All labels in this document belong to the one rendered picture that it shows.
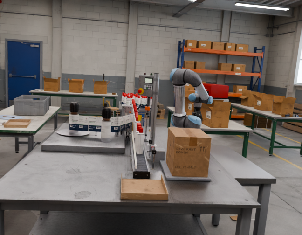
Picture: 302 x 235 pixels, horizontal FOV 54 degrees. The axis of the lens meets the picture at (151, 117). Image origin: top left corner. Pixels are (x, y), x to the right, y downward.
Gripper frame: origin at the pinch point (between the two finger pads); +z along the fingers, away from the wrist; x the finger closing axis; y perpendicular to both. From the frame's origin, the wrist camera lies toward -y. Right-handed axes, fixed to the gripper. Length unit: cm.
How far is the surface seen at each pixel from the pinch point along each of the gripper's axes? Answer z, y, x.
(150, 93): -32, -8, 49
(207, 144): -8, -97, 23
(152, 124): -3.0, -10.3, 45.4
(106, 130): 2, -21, 88
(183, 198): 16, -125, 45
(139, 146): 5, -57, 63
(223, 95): 8, 481, -227
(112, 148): 12, -38, 82
